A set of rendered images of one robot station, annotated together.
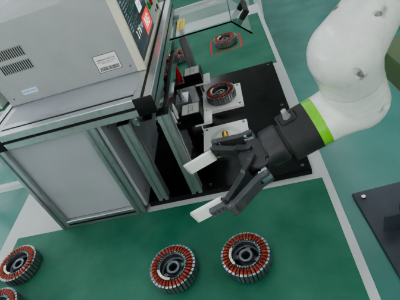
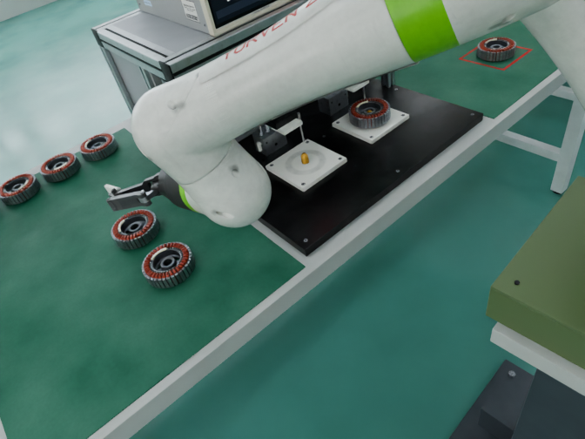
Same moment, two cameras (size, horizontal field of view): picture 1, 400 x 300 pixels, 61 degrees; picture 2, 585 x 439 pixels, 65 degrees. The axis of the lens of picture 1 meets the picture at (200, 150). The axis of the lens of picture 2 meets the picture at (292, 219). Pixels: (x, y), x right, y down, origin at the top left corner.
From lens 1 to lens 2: 0.74 m
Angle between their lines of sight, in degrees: 34
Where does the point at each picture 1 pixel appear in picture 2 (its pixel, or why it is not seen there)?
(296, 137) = (168, 183)
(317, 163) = (326, 253)
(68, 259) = (119, 167)
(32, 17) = not seen: outside the picture
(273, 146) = (161, 178)
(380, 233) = (471, 421)
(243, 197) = (117, 199)
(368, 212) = (491, 391)
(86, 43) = not seen: outside the picture
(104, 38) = not seen: outside the picture
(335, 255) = (208, 325)
